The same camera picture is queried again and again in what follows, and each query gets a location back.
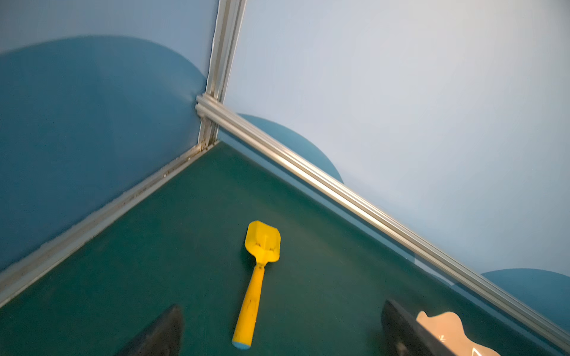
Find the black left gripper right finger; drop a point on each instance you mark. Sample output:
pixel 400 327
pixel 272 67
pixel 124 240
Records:
pixel 405 336

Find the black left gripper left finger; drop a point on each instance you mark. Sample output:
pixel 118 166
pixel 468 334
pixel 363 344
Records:
pixel 163 336

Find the pink scalloped fruit bowl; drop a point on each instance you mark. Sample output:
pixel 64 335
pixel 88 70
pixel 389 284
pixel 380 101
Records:
pixel 448 329

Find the yellow toy shovel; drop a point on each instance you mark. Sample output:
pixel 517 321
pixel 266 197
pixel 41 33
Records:
pixel 263 242

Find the aluminium left floor rail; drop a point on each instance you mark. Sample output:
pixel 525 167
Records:
pixel 24 273

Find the aluminium back frame rail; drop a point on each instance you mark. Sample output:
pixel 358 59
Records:
pixel 332 188

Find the aluminium left corner post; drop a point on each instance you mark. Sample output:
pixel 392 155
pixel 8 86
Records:
pixel 227 30

